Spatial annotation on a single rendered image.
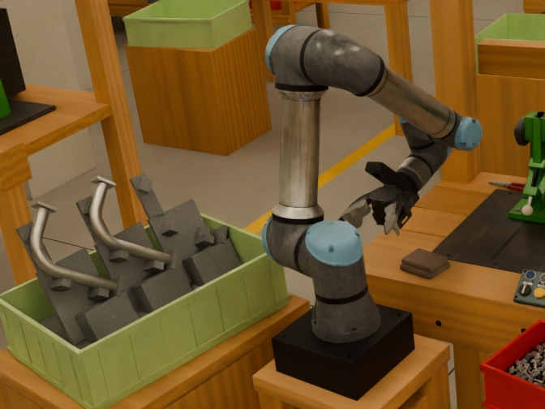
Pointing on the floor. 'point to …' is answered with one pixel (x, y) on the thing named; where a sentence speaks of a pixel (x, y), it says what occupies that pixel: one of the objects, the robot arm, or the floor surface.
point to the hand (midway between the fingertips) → (358, 227)
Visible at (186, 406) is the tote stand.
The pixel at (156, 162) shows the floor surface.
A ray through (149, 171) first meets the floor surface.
